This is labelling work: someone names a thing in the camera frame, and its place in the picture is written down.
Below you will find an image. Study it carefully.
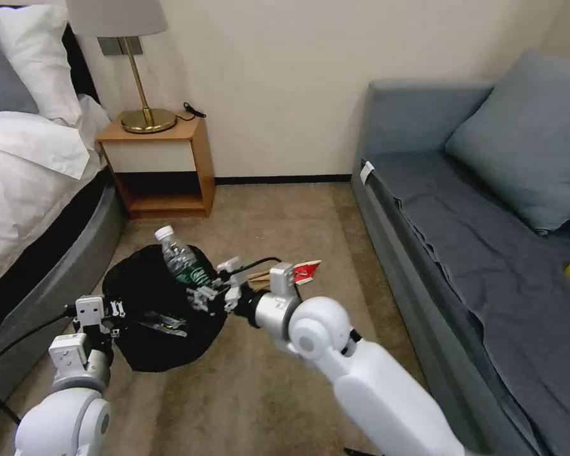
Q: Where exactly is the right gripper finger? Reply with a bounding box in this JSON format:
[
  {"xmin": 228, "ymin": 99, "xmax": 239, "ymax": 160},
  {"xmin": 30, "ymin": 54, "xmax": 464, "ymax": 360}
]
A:
[
  {"xmin": 195, "ymin": 277, "xmax": 234, "ymax": 296},
  {"xmin": 186, "ymin": 286, "xmax": 229, "ymax": 312}
]

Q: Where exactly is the black trash bin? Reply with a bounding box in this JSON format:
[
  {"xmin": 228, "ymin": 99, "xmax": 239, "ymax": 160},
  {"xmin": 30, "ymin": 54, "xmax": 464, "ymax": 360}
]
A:
[{"xmin": 101, "ymin": 243, "xmax": 229, "ymax": 373}]

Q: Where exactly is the clear plastic water bottle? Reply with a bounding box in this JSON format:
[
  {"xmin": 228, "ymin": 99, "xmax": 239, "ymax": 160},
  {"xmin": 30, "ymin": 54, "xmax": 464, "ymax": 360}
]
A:
[{"xmin": 153, "ymin": 225, "xmax": 220, "ymax": 291}]

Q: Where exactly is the red and white carton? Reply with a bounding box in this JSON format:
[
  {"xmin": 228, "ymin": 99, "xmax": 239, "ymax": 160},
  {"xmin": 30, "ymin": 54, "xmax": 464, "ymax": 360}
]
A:
[{"xmin": 291, "ymin": 258, "xmax": 324, "ymax": 287}]

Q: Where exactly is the black baseboard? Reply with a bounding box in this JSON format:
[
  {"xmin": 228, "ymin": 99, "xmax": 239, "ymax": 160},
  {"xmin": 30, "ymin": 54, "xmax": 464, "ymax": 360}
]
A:
[{"xmin": 213, "ymin": 174, "xmax": 353, "ymax": 187}]

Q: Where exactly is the wooden nightstand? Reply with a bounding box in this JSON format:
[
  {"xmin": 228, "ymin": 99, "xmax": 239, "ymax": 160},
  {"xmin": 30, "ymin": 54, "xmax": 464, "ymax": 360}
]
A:
[{"xmin": 96, "ymin": 110, "xmax": 216, "ymax": 220}]

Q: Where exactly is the white duvet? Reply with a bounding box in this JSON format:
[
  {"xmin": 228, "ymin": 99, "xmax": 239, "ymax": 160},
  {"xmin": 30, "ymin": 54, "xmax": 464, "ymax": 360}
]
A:
[{"xmin": 0, "ymin": 111, "xmax": 109, "ymax": 293}]

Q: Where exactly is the brass table lamp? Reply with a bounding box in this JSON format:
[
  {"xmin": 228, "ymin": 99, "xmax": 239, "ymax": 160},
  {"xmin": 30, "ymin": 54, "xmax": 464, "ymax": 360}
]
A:
[{"xmin": 66, "ymin": 0, "xmax": 178, "ymax": 134}]

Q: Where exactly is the black headboard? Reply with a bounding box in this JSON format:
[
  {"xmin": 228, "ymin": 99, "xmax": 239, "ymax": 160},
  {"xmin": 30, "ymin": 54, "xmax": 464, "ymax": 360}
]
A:
[{"xmin": 60, "ymin": 22, "xmax": 101, "ymax": 106}]

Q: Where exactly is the grey sofa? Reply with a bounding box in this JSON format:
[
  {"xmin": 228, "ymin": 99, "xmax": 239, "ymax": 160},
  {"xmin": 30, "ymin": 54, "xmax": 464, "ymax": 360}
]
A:
[{"xmin": 350, "ymin": 47, "xmax": 570, "ymax": 456}]

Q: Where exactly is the dark grey sofa cover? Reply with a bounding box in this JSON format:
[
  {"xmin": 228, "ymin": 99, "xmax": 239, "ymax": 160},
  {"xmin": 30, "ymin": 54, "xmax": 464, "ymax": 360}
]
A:
[{"xmin": 366, "ymin": 151, "xmax": 570, "ymax": 456}]

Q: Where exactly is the white pillow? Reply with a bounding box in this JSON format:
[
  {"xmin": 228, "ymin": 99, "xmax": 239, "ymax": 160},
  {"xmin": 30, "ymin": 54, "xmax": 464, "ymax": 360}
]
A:
[{"xmin": 0, "ymin": 4, "xmax": 84, "ymax": 125}]

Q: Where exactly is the grey pillow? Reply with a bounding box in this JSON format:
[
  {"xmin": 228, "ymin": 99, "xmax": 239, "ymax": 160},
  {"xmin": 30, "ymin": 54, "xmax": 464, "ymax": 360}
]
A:
[{"xmin": 0, "ymin": 8, "xmax": 40, "ymax": 115}]

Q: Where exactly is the grey sofa cushion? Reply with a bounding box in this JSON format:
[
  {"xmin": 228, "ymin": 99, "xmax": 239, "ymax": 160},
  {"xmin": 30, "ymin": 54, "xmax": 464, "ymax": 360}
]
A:
[{"xmin": 444, "ymin": 49, "xmax": 570, "ymax": 237}]

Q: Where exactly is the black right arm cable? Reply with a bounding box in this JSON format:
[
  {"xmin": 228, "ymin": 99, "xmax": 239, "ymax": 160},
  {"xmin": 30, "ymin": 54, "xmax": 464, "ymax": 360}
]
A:
[{"xmin": 227, "ymin": 256, "xmax": 282, "ymax": 277}]

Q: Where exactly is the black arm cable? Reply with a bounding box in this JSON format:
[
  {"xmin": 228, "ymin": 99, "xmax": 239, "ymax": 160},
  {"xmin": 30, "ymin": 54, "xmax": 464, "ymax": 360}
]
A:
[
  {"xmin": 0, "ymin": 303, "xmax": 79, "ymax": 424},
  {"xmin": 227, "ymin": 256, "xmax": 282, "ymax": 277}
]

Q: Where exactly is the grey bed frame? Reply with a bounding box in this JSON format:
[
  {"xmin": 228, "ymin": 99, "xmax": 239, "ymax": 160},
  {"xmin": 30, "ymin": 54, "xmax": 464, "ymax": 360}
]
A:
[{"xmin": 0, "ymin": 178, "xmax": 127, "ymax": 431}]

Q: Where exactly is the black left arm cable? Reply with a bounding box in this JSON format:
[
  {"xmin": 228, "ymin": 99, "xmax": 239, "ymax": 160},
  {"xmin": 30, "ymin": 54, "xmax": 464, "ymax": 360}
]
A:
[{"xmin": 0, "ymin": 303, "xmax": 79, "ymax": 424}]

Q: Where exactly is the grey wall switch panel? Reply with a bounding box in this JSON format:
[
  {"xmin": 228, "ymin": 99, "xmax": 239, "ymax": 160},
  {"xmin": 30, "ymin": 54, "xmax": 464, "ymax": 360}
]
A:
[{"xmin": 98, "ymin": 36, "xmax": 144, "ymax": 58}]

